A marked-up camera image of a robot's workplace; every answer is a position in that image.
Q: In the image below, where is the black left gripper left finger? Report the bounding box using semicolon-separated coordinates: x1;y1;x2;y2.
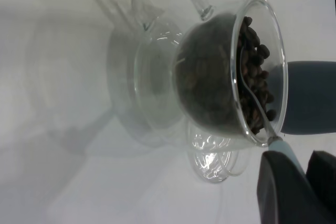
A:
256;150;336;224

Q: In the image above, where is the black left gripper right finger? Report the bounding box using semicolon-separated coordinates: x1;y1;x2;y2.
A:
306;150;336;209

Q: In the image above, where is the metal spoon pale blue handle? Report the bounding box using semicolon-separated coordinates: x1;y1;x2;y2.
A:
235;45;309;180

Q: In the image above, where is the coffee bean pile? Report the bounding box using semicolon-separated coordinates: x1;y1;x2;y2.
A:
174;15;278;135

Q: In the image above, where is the clear double-wall glass cup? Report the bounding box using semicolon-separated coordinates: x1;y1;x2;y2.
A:
104;0;288;150

